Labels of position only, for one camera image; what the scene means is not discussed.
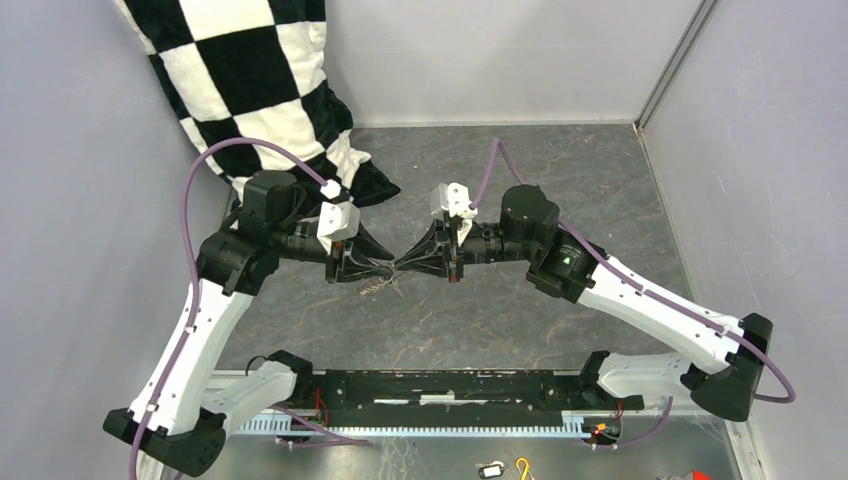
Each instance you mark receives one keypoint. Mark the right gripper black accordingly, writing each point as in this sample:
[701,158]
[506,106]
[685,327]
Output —
[426,255]

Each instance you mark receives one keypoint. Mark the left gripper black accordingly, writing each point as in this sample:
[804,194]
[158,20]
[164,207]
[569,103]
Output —
[353,268]

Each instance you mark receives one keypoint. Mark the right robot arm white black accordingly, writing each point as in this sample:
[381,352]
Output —
[716,360]

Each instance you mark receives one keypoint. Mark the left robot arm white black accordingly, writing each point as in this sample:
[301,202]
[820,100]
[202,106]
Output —
[175,420]

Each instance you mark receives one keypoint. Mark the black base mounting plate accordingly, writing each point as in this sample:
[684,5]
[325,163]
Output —
[451,398]

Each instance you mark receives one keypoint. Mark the key with black tag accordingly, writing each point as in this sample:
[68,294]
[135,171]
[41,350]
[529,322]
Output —
[490,471]

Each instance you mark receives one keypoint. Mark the orange carabiner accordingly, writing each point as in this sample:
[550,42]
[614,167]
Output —
[524,469]

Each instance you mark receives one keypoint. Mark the black white checkered pillow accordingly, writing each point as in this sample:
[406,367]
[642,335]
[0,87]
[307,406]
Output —
[253,71]

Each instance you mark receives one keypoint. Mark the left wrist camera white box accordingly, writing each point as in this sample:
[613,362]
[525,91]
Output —
[338,222]

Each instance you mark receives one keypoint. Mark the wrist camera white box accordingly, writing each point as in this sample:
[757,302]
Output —
[338,222]
[452,200]

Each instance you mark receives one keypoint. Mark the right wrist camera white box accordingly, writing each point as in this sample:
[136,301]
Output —
[452,200]

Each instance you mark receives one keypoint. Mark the white toothed cable duct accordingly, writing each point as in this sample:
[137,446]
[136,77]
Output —
[278,424]

